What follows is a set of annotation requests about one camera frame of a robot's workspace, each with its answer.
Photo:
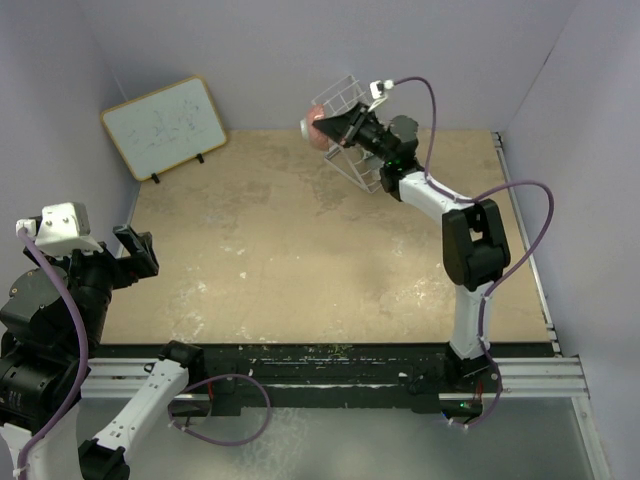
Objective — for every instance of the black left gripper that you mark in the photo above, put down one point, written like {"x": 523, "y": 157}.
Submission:
{"x": 126, "y": 268}

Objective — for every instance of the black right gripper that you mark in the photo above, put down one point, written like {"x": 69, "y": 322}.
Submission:
{"x": 345, "y": 128}

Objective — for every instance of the grey leaf pattern bowl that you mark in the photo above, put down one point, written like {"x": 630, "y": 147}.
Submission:
{"x": 310, "y": 133}

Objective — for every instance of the white wire dish rack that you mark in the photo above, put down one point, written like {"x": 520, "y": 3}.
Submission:
{"x": 345, "y": 99}

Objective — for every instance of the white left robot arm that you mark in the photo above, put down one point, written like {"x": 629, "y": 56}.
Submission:
{"x": 54, "y": 318}

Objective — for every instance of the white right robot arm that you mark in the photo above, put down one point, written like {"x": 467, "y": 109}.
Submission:
{"x": 475, "y": 249}

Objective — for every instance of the wood framed whiteboard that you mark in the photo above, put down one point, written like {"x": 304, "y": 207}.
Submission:
{"x": 165, "y": 128}

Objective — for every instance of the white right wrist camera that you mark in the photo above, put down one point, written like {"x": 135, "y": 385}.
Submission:
{"x": 379, "y": 91}

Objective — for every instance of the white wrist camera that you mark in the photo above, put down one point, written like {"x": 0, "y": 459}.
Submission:
{"x": 379, "y": 91}
{"x": 60, "y": 230}

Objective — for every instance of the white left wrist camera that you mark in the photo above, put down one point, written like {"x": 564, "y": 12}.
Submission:
{"x": 60, "y": 230}

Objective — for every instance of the black aluminium mounting rail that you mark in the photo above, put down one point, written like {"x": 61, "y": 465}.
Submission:
{"x": 421, "y": 377}

